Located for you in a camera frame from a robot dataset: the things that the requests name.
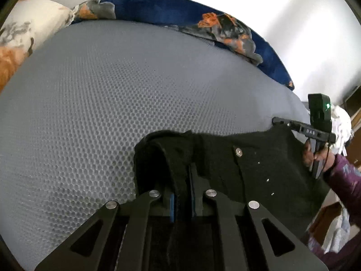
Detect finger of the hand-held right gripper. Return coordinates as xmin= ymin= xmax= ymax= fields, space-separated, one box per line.
xmin=271 ymin=117 xmax=294 ymax=130

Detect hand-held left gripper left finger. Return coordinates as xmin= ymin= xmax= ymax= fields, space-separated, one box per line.
xmin=34 ymin=189 xmax=175 ymax=271

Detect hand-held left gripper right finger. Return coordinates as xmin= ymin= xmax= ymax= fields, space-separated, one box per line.
xmin=189 ymin=162 xmax=329 ymax=271

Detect black pants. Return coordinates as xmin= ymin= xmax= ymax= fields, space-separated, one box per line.
xmin=134 ymin=124 xmax=331 ymax=271

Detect person's right forearm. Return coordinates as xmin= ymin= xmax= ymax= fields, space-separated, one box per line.
xmin=323 ymin=154 xmax=361 ymax=213

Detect person's right hand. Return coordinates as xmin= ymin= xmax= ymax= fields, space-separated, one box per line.
xmin=302 ymin=143 xmax=337 ymax=173

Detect white cloth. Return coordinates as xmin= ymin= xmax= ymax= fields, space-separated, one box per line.
xmin=330 ymin=104 xmax=353 ymax=156

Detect brown wooden furniture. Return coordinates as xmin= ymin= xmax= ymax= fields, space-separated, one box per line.
xmin=344 ymin=85 xmax=361 ymax=168

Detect cardboard box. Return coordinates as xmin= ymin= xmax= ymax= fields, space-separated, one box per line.
xmin=310 ymin=202 xmax=346 ymax=246

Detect white plastic bag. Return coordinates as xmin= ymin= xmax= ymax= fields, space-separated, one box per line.
xmin=322 ymin=206 xmax=354 ymax=255

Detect grey mesh mattress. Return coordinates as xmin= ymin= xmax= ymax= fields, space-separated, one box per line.
xmin=0 ymin=20 xmax=313 ymax=266

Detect person's purple patterned garment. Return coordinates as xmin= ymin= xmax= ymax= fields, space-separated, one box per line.
xmin=307 ymin=236 xmax=361 ymax=271

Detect blue floral blanket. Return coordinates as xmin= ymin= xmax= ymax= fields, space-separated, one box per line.
xmin=69 ymin=0 xmax=295 ymax=91

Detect white floral pillow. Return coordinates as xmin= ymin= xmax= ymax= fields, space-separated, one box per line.
xmin=0 ymin=0 xmax=74 ymax=92

